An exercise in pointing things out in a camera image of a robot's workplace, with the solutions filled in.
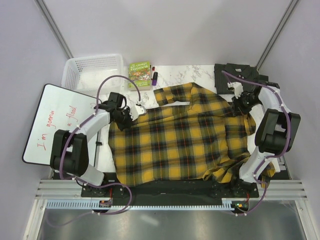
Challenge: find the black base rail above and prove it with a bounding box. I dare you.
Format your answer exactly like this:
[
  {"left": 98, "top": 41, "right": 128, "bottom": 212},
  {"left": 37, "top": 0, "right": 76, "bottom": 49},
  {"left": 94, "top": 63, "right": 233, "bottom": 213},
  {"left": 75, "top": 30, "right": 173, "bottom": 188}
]
[{"left": 75, "top": 178, "right": 260, "bottom": 205}]

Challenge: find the aluminium corner post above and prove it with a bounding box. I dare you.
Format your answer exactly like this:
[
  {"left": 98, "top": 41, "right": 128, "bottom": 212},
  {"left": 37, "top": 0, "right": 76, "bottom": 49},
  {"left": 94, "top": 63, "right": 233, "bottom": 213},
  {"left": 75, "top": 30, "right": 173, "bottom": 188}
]
[
  {"left": 35, "top": 0, "right": 74, "bottom": 59},
  {"left": 256, "top": 0, "right": 300, "bottom": 71}
]

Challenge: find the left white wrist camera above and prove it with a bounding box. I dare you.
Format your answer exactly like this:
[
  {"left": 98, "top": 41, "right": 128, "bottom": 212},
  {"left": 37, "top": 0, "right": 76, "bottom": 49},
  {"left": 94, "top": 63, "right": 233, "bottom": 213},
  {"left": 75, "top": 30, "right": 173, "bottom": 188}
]
[{"left": 129, "top": 104, "right": 147, "bottom": 121}]

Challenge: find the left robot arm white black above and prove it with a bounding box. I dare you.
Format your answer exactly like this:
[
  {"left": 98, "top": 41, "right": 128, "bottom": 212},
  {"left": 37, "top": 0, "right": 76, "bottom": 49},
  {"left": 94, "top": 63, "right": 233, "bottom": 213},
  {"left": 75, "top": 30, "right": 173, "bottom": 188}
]
[{"left": 50, "top": 92, "right": 146, "bottom": 197}]

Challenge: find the folded dark striped shirt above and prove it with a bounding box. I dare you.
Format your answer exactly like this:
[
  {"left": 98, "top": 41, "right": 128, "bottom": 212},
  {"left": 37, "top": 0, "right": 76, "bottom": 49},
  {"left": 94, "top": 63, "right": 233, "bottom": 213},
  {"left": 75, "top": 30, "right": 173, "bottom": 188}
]
[{"left": 214, "top": 63, "right": 259, "bottom": 95}]

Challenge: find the left aluminium corner post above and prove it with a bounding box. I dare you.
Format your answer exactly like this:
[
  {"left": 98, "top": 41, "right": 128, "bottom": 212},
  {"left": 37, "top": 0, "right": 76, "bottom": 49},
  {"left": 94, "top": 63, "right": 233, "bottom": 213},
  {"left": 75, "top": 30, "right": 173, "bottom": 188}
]
[{"left": 35, "top": 0, "right": 74, "bottom": 59}]

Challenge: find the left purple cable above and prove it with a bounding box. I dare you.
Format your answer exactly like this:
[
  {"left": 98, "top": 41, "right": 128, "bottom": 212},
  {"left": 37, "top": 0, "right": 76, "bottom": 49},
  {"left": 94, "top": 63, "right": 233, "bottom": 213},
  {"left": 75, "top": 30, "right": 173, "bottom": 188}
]
[{"left": 58, "top": 74, "right": 143, "bottom": 181}]

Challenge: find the white plastic basket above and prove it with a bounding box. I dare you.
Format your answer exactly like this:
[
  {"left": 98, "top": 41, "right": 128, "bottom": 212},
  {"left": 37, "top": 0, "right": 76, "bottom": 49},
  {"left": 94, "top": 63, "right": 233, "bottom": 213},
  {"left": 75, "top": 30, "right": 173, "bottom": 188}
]
[{"left": 61, "top": 54, "right": 124, "bottom": 97}]

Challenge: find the white slotted cable duct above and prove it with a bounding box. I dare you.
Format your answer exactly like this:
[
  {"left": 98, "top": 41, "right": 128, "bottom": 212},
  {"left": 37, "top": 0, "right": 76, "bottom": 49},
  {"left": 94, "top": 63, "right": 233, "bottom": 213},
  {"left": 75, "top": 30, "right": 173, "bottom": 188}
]
[{"left": 45, "top": 198, "right": 234, "bottom": 211}]

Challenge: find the red capped marker pen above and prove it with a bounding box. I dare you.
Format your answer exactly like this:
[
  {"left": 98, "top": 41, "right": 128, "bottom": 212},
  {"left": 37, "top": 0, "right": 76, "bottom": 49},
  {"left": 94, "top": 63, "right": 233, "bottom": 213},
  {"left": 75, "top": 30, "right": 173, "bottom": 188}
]
[{"left": 150, "top": 66, "right": 155, "bottom": 80}]

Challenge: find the right aluminium corner post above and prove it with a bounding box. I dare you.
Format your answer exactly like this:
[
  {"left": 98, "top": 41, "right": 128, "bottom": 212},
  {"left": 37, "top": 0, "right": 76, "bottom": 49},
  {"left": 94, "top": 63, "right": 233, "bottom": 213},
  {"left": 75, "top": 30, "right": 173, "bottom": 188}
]
[{"left": 256, "top": 0, "right": 300, "bottom": 71}]

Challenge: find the green treehouse book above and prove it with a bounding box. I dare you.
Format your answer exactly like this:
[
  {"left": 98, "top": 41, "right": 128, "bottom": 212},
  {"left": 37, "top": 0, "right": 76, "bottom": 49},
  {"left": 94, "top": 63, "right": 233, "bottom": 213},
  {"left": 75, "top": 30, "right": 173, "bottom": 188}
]
[{"left": 128, "top": 61, "right": 152, "bottom": 91}]

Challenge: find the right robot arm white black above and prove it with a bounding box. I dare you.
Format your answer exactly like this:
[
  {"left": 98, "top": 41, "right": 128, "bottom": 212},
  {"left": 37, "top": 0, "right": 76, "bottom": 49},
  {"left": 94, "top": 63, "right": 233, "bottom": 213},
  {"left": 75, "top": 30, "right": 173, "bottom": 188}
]
[{"left": 227, "top": 77, "right": 301, "bottom": 197}]

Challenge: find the yellow plaid long sleeve shirt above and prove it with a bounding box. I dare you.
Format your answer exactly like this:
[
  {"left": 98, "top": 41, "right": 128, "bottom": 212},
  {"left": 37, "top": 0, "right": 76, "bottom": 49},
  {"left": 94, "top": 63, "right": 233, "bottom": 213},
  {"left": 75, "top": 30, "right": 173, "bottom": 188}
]
[{"left": 107, "top": 82, "right": 277, "bottom": 190}]

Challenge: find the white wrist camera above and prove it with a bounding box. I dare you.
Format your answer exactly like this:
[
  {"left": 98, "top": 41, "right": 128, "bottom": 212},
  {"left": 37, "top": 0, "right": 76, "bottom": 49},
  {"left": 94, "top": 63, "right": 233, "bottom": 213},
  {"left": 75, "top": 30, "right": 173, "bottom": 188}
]
[
  {"left": 227, "top": 82, "right": 244, "bottom": 99},
  {"left": 129, "top": 104, "right": 147, "bottom": 121}
]

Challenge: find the whiteboard with red writing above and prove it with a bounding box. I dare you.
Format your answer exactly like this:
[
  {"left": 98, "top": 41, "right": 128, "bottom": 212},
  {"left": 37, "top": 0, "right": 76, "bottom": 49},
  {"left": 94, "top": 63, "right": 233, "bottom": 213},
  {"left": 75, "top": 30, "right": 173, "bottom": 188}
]
[{"left": 22, "top": 84, "right": 96, "bottom": 166}]

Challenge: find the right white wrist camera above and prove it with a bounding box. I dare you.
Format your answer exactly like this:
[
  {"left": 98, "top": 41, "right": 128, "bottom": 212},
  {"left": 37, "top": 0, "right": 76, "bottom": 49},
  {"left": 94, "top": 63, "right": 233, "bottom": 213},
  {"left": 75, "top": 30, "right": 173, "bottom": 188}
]
[{"left": 227, "top": 82, "right": 244, "bottom": 99}]

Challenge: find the purple highlighter marker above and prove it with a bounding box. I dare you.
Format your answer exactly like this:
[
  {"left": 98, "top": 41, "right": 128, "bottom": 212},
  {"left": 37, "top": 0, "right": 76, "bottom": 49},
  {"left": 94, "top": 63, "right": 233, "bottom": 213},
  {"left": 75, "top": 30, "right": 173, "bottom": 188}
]
[{"left": 152, "top": 71, "right": 158, "bottom": 86}]

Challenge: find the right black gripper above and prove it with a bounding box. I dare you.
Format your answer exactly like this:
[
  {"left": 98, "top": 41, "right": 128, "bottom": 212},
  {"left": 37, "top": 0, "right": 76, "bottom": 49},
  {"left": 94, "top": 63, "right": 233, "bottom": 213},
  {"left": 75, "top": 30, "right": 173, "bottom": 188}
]
[{"left": 231, "top": 92, "right": 262, "bottom": 118}]

